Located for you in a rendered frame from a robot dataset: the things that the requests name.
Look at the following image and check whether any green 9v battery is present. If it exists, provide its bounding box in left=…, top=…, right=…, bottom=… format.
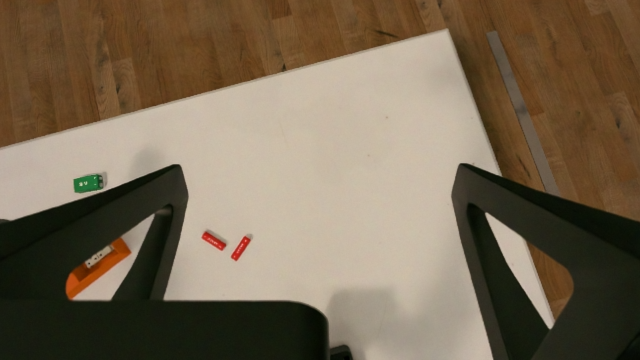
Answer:
left=73, top=174, right=103, bottom=194

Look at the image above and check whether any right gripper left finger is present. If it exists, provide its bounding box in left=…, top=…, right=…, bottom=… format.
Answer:
left=0, top=164, right=189, bottom=300

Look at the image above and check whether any orange open-top bin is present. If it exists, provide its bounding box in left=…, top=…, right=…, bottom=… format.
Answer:
left=67, top=237, right=132, bottom=299

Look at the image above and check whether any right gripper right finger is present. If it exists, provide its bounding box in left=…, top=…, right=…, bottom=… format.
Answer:
left=451, top=163, right=640, bottom=360

